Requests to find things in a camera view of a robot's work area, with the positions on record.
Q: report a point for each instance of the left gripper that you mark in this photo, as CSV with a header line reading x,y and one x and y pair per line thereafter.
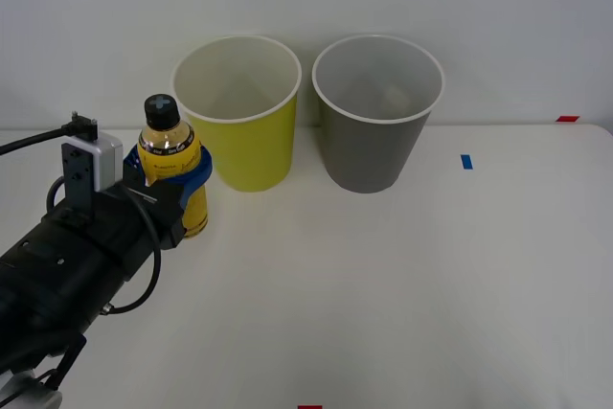
x,y
115,227

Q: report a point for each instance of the yellow bottle with black cap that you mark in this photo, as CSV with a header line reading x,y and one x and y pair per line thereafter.
x,y
167,143

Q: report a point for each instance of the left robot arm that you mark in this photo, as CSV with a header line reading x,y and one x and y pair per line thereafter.
x,y
48,284

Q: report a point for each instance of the yellow-green plastic waste bin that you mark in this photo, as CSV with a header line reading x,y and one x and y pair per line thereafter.
x,y
254,150

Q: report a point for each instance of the grey plastic waste bin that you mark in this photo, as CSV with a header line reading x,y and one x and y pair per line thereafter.
x,y
369,155

